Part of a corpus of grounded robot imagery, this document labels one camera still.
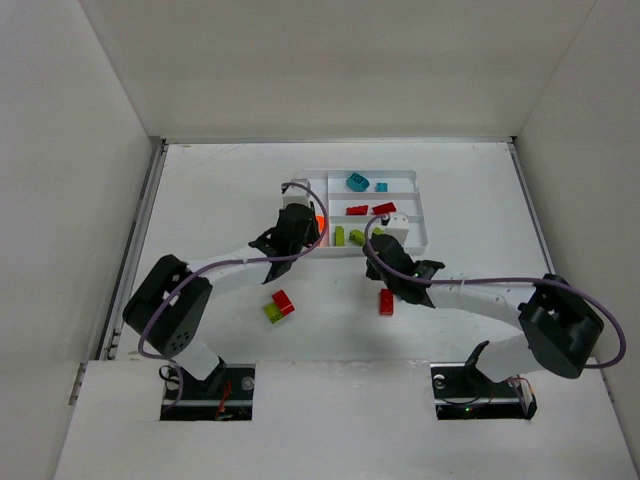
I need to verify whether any orange curved lego piece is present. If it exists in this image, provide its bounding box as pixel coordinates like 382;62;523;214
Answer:
316;215;326;234

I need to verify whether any green curved lego brick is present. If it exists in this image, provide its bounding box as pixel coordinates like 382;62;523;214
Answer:
349;229;365;247

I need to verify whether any red sloped lego brick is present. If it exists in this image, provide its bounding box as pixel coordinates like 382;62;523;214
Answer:
371;202;397;215

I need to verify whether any red 2x4 lego brick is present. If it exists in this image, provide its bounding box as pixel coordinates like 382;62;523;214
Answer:
345;205;369;216

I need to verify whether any colorful monster lego figure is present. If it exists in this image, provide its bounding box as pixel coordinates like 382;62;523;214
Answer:
345;172;370;192

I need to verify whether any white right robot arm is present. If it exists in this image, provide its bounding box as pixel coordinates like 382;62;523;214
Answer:
363;234;604;383

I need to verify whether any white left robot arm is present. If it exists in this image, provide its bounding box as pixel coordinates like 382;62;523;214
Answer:
123;203;320;383

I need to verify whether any red long lego brick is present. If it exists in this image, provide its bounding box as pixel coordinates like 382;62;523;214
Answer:
378;289;395;316

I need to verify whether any white divided sorting tray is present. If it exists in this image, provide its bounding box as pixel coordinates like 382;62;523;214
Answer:
296;169;428;258

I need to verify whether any red and green lego block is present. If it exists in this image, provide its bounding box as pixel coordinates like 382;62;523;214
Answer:
263;290;295;324

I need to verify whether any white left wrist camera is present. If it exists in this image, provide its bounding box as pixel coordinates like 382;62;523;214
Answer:
281;178;311;208

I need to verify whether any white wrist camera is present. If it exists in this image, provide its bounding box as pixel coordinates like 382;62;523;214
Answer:
281;178;311;208
382;212;410;245

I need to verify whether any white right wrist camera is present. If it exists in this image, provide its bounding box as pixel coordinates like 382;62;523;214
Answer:
382;212;410;245

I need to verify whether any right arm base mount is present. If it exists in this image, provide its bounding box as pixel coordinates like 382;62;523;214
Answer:
430;341;538;421

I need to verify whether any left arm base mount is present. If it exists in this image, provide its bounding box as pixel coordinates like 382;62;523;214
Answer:
158;364;256;422

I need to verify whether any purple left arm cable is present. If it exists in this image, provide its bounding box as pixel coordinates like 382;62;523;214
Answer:
137;181;330;360

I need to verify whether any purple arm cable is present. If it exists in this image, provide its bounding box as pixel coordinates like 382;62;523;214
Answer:
137;181;330;360
363;214;627;370

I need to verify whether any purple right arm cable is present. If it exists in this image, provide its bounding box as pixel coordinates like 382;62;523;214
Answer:
363;214;627;370

